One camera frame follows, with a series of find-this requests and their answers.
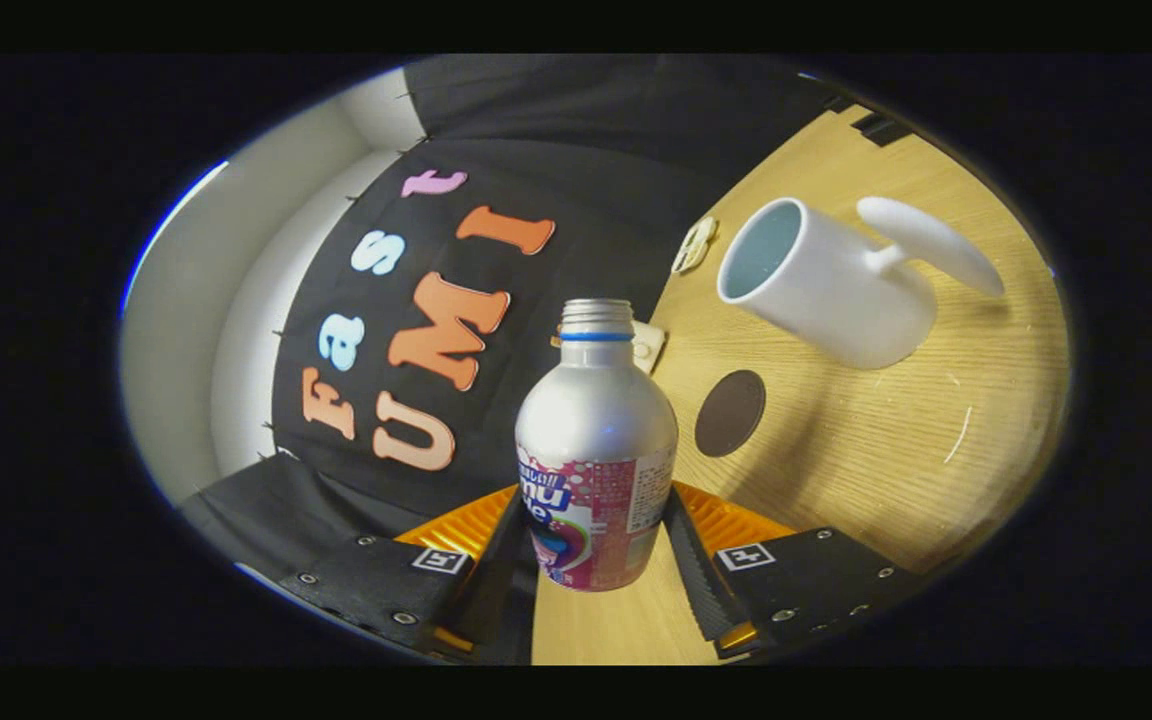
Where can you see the round dark brown coaster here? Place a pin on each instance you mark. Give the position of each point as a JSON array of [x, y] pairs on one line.
[[729, 413]]

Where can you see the small white toy toaster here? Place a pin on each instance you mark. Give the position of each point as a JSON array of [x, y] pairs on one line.
[[648, 347]]

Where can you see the silver juice bottle pink label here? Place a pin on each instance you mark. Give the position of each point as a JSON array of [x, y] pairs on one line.
[[596, 430]]

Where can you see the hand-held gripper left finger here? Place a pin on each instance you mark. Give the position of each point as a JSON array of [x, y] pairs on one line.
[[496, 590]]

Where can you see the wooden table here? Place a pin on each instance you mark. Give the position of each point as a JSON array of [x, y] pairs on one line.
[[886, 450]]

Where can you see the black backdrop cloth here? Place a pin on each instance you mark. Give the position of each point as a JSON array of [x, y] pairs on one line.
[[586, 200]]

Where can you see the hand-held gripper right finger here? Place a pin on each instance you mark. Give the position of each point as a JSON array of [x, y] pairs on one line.
[[696, 580]]

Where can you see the black block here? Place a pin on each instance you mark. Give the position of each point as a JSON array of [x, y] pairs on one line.
[[841, 103], [881, 128]]

